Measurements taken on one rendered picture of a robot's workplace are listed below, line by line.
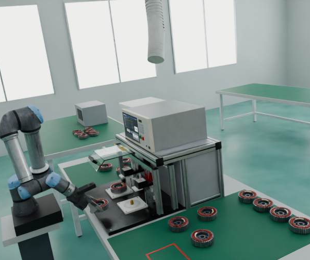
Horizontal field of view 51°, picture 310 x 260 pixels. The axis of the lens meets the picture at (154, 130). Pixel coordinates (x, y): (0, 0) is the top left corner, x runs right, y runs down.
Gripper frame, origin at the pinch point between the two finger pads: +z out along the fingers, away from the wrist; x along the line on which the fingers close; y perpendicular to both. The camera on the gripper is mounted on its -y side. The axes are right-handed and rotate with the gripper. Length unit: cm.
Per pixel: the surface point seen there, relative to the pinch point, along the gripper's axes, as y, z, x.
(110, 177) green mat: -12, 23, -57
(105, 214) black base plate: 2.9, 6.5, 0.4
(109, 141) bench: -34, 44, -157
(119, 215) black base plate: -2.3, 10.9, 6.2
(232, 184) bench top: -61, 64, 12
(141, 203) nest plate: -14.9, 20.3, 3.0
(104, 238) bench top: 9.7, 3.3, 20.7
